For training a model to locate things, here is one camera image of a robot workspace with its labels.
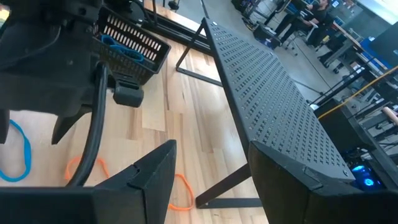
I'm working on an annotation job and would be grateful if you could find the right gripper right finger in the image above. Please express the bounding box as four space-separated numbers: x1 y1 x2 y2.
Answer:
248 140 398 224

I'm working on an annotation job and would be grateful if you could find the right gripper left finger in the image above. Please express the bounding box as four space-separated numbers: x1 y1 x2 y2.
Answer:
0 139 177 224

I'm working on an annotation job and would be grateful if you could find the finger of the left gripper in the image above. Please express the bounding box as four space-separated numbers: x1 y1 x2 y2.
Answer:
0 109 10 144
50 105 94 146

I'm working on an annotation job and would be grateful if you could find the orange rubber band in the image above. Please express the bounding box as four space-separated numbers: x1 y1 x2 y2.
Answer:
64 156 110 181
167 173 195 212

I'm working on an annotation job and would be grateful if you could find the black mesh desk shelf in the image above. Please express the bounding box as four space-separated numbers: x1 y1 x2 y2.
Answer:
175 17 357 209

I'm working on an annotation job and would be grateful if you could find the black plastic basket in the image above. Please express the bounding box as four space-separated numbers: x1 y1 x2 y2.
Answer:
91 5 172 86

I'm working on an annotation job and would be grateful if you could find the black computer tower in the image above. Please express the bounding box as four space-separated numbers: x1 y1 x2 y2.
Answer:
313 98 386 192

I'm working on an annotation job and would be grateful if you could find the black floor box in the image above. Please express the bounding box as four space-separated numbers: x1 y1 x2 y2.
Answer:
252 24 282 50

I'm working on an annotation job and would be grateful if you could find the person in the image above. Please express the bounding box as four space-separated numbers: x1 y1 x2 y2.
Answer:
273 0 335 47

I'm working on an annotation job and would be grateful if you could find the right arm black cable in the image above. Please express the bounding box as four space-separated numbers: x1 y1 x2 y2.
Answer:
67 60 109 187

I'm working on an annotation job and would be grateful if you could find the yellow cable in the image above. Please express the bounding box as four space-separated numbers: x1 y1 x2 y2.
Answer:
317 65 398 121

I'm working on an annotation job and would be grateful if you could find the black aluminium frame rail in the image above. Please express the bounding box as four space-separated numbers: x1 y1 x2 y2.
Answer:
136 0 218 57

